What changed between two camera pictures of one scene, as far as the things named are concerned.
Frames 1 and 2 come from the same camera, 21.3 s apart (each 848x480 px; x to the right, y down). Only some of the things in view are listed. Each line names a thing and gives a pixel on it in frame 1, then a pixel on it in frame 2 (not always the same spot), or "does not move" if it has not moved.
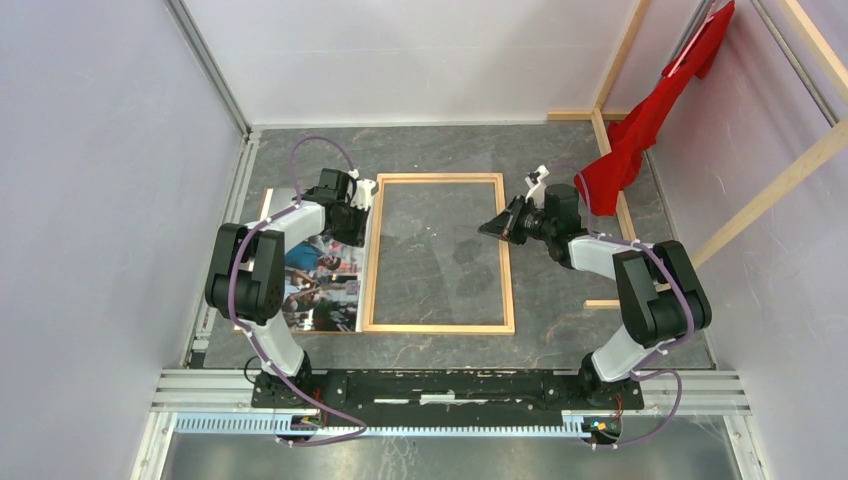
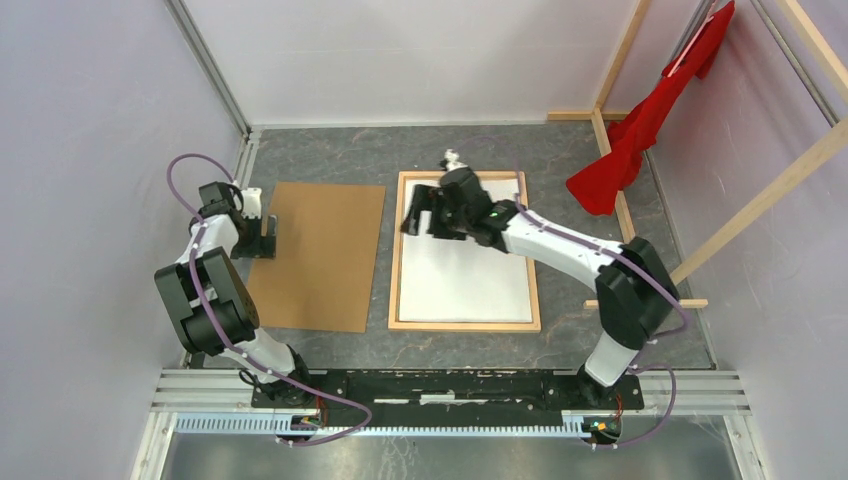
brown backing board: [323, 278] does not move
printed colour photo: [322, 278] → [453, 280]
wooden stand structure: [600, 115] does not move
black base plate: [440, 398] does not move
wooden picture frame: [442, 329] → [394, 324]
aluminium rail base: [221, 403] does not move
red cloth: [603, 179] does not move
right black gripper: [505, 226] → [427, 198]
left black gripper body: [352, 224] → [252, 244]
